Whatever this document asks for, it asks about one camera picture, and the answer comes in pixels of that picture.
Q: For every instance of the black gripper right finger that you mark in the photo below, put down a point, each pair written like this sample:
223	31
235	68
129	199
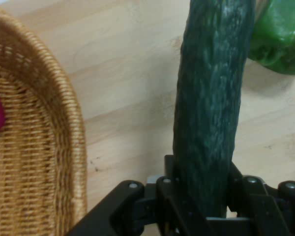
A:
263	204

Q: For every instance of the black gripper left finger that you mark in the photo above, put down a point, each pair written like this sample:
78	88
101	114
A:
167	204

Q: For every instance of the dark green cucumber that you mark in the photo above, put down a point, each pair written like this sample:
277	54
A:
211	103

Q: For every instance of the woven wicker basket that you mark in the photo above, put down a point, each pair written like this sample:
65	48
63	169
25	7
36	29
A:
34	147

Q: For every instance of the green bell pepper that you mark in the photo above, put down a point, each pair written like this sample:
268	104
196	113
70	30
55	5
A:
277	37

